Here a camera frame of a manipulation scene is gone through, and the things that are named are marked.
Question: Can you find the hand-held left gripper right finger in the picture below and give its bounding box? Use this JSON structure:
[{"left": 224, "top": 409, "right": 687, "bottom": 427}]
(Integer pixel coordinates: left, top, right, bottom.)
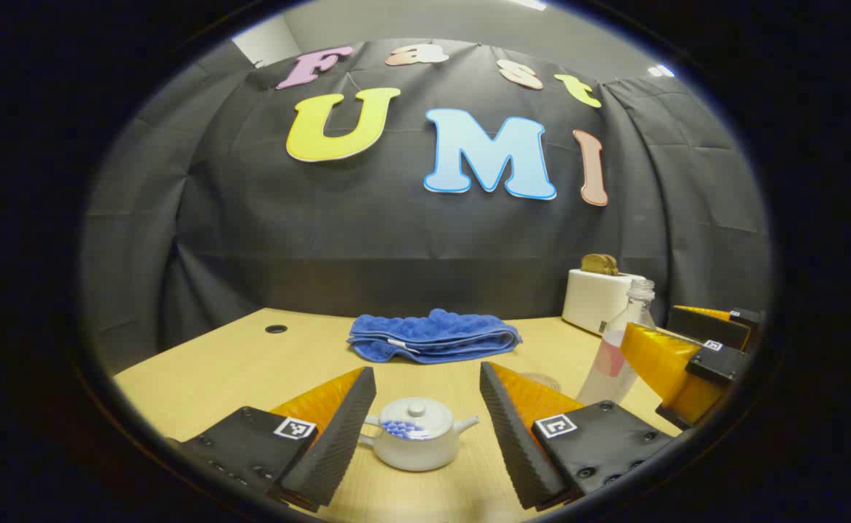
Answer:
[{"left": 479, "top": 361, "right": 677, "bottom": 511}]

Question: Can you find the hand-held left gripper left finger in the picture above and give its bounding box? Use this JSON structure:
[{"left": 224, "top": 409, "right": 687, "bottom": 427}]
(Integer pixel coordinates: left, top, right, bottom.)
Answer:
[{"left": 166, "top": 366, "right": 377, "bottom": 513}]

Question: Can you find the round cork coaster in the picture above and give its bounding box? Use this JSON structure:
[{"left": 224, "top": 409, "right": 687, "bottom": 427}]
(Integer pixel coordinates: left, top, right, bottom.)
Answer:
[{"left": 518, "top": 371, "right": 562, "bottom": 393}]

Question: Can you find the white teacup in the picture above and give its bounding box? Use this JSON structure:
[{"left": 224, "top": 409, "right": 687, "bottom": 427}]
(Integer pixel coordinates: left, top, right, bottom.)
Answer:
[{"left": 359, "top": 414, "right": 481, "bottom": 473}]

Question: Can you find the clear plastic water bottle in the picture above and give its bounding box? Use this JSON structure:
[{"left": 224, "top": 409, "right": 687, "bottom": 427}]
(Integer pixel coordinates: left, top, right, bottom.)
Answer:
[{"left": 577, "top": 278, "right": 659, "bottom": 408}]

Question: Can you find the white toaster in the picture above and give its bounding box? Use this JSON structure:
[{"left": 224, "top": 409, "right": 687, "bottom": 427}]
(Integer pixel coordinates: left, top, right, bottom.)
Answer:
[{"left": 561, "top": 268, "right": 648, "bottom": 336}]

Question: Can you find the brown bread slice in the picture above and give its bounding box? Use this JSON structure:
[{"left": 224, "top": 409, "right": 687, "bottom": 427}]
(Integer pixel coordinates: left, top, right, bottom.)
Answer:
[{"left": 580, "top": 254, "right": 620, "bottom": 277}]

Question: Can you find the blue folded towel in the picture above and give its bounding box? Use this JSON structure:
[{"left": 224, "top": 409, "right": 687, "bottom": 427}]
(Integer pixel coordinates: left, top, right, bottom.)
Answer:
[{"left": 347, "top": 308, "right": 523, "bottom": 364}]

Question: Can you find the black backdrop cloth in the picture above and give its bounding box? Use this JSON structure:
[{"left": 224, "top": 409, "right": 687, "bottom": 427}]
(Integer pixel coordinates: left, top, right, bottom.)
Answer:
[{"left": 81, "top": 38, "right": 771, "bottom": 371}]

